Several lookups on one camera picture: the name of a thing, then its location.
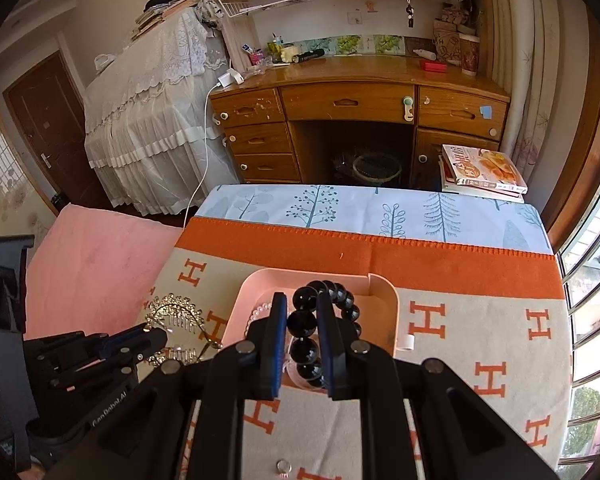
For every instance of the brown wooden door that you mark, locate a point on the brown wooden door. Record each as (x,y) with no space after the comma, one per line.
(45,125)

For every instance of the wooden desk with drawers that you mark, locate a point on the wooden desk with drawers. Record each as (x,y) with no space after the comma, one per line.
(350,80)

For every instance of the hanging keys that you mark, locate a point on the hanging keys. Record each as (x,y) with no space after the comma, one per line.
(410,16)

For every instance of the patterned beige bag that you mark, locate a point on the patterned beige bag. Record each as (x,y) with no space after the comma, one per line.
(446,40)

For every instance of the white charger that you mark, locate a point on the white charger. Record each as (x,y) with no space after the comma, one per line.
(229,79)

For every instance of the wicker waste basket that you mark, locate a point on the wicker waste basket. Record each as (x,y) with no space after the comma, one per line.
(376,166)

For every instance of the pale floral curtain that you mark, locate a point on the pale floral curtain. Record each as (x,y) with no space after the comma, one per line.
(522,85)

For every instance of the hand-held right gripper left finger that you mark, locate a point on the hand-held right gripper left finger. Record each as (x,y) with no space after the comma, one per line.
(278,345)

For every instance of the black hat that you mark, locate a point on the black hat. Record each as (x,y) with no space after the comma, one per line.
(161,0)

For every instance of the small white bottle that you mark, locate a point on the small white bottle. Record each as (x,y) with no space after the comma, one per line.
(424,53)

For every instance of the small white tape roll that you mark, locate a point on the small white tape roll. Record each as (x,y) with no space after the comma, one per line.
(407,343)

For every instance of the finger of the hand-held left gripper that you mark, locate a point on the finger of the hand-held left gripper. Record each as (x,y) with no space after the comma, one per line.
(125,342)
(125,367)

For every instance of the window with metal bars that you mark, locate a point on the window with metal bars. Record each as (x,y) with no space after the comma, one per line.
(590,285)

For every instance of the pile of old books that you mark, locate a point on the pile of old books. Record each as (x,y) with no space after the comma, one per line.
(155,17)

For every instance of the orange patterned blanket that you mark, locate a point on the orange patterned blanket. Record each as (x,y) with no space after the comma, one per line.
(480,310)

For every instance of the black flashlight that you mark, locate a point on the black flashlight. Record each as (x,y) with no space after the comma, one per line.
(309,55)

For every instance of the pink blanket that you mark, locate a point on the pink blanket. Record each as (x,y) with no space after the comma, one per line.
(95,270)

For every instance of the small red box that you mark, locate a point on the small red box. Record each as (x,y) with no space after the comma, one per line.
(432,65)

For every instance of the gold hair comb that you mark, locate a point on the gold hair comb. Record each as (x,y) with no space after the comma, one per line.
(172,310)

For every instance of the pink plastic tray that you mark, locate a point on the pink plastic tray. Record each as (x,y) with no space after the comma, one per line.
(380,310)

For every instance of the white lace covered furniture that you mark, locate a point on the white lace covered furniture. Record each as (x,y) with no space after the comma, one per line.
(145,125)

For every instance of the red and white cup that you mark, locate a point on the red and white cup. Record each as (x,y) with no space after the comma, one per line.
(469,55)

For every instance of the cream desk container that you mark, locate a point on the cream desk container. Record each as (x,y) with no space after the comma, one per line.
(290,54)

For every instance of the wooden bookshelf hutch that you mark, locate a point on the wooden bookshelf hutch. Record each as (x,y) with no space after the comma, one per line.
(330,20)

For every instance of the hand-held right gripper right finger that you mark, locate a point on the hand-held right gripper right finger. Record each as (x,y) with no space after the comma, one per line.
(326,345)

